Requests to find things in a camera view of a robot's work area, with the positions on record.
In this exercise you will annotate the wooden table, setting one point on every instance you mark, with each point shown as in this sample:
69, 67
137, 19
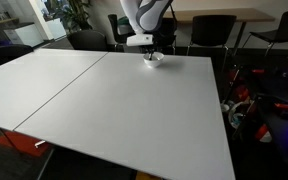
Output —
217, 13

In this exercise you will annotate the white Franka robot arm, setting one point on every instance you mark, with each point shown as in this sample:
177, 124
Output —
144, 13

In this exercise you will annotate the white bowl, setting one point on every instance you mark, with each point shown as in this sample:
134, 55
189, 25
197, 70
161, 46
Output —
153, 62

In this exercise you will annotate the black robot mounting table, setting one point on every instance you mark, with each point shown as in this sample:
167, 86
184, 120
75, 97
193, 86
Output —
284, 133

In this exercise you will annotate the red clamp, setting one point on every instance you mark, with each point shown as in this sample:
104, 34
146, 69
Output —
261, 132
282, 106
257, 71

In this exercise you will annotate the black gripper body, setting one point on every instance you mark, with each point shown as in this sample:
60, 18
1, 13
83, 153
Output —
150, 48

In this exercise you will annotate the white storage box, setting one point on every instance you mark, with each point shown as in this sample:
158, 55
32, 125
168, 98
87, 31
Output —
24, 35

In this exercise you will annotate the green potted plant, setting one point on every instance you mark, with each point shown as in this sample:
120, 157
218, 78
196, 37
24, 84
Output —
74, 13

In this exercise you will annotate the white table bracket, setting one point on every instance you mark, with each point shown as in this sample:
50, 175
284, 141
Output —
39, 143

